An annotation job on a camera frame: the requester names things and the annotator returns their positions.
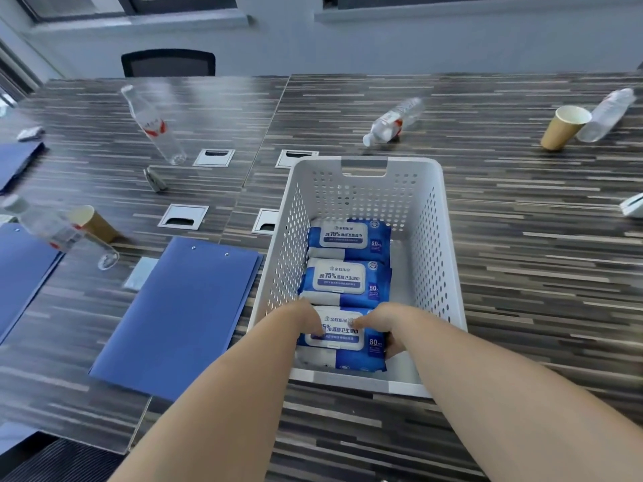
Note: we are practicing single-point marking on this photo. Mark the person's left hand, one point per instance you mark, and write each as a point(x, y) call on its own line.
point(301, 318)

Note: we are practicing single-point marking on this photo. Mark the person's right hand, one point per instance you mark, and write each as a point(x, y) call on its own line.
point(394, 321)

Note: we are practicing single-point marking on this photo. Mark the person's left fingers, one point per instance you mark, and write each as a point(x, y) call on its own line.
point(315, 326)

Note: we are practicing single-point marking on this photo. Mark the person's right thumb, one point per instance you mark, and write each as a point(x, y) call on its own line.
point(365, 323)

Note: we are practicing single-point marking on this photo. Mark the blue white wet wipes packet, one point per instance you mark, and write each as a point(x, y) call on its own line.
point(346, 353)
point(346, 235)
point(341, 281)

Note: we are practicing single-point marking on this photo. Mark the person's left forearm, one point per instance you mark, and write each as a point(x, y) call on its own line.
point(221, 406)

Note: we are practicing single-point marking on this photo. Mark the person's right forearm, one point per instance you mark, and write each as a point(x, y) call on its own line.
point(502, 411)

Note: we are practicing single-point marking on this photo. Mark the white perforated plastic basket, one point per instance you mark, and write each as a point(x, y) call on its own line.
point(431, 235)

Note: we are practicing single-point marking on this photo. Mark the blue clipboard folder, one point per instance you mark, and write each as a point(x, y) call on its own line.
point(22, 276)
point(186, 316)
point(15, 163)

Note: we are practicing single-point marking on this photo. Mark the pale folded tissue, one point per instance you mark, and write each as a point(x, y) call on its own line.
point(140, 272)

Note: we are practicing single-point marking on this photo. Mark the clear plastic water bottle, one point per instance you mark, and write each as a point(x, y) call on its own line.
point(392, 122)
point(153, 125)
point(605, 115)
point(50, 230)

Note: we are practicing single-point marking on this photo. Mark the brown paper cup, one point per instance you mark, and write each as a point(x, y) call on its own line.
point(562, 127)
point(98, 224)

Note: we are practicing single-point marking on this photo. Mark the white object at table edge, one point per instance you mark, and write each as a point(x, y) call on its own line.
point(634, 205)

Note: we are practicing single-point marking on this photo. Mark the black office chair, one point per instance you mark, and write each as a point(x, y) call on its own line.
point(168, 62)

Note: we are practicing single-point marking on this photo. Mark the grey window sill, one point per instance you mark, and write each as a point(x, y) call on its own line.
point(140, 20)
point(477, 5)

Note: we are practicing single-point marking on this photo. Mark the crumpled white wrapper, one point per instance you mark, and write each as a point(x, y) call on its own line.
point(30, 133)

